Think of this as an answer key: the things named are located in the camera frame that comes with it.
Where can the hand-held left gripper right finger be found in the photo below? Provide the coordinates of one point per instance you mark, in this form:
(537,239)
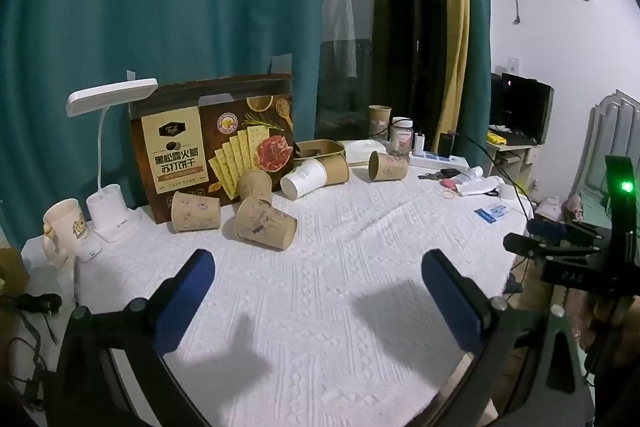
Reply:
(454,304)

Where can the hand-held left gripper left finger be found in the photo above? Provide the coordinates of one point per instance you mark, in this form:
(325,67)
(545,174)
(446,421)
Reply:
(184,303)

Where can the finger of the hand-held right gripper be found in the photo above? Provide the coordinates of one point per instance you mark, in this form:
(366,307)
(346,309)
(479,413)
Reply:
(525,244)
(547,228)

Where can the large patterned brown paper cup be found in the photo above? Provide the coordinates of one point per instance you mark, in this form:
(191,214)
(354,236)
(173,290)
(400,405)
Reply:
(262,223)

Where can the brown paper cup pink scribble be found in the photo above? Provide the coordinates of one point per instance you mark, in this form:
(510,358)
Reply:
(389,167)

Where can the white paper cup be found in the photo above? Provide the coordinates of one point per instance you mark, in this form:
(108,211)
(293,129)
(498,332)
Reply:
(302,179)

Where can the plain brown paper cup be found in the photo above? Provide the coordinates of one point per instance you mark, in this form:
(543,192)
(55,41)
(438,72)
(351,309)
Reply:
(336,169)

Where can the tall brown paper cup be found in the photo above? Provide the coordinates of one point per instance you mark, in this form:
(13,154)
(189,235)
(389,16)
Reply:
(380,123)

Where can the blue cards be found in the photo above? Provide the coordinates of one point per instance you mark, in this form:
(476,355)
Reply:
(491,212)

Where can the white plastic packet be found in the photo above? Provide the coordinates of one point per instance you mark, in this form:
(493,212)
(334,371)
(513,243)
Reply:
(477,184)

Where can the small computer desk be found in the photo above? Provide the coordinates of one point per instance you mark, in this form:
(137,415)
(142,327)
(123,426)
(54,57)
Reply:
(515,154)

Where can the rubber band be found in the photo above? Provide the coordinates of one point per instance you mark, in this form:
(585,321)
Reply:
(442,194)

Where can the small white adapter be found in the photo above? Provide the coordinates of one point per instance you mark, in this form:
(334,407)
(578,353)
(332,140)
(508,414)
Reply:
(89,252)

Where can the bunch of keys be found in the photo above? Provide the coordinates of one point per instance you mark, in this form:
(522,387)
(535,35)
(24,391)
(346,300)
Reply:
(442,174)

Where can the white desk lamp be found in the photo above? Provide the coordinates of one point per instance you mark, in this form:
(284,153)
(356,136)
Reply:
(112,209)

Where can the grey green headboard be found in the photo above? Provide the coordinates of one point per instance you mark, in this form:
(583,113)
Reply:
(612,127)

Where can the white power strip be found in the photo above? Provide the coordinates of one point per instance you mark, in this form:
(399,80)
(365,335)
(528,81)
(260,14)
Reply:
(435,161)

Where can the black monitor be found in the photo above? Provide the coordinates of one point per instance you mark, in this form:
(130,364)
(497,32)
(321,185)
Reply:
(525,107)

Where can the black power bank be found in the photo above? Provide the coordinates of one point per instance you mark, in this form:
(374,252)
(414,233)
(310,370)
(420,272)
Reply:
(447,144)

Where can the white textured tablecloth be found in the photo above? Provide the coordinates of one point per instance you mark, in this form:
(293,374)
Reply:
(325,257)

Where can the cream ceramic mug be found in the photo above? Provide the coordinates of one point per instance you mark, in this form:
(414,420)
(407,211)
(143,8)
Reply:
(64,227)

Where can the white charger plug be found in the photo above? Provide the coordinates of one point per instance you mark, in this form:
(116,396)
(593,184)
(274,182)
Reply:
(420,144)

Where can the clear jar white lid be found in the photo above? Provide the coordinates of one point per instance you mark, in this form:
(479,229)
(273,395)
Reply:
(401,137)

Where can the brown cardboard box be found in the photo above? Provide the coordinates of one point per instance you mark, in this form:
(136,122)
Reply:
(12,269)

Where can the brown cracker box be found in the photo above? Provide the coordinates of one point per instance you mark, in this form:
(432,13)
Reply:
(225,132)

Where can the white tissue pack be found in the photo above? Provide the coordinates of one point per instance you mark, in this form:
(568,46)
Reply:
(361,152)

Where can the brown paper bowl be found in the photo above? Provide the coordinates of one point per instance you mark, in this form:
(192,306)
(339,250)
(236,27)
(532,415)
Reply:
(325,149)

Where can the narrow teal curtain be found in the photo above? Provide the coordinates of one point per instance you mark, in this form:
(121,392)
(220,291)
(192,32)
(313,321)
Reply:
(477,32)

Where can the yellow curtain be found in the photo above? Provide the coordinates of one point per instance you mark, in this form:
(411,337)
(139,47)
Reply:
(454,32)

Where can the wide teal curtain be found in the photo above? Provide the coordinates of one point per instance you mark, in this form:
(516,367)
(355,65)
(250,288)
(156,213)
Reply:
(175,7)

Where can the white wall socket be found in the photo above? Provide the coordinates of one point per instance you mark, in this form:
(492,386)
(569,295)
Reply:
(513,65)

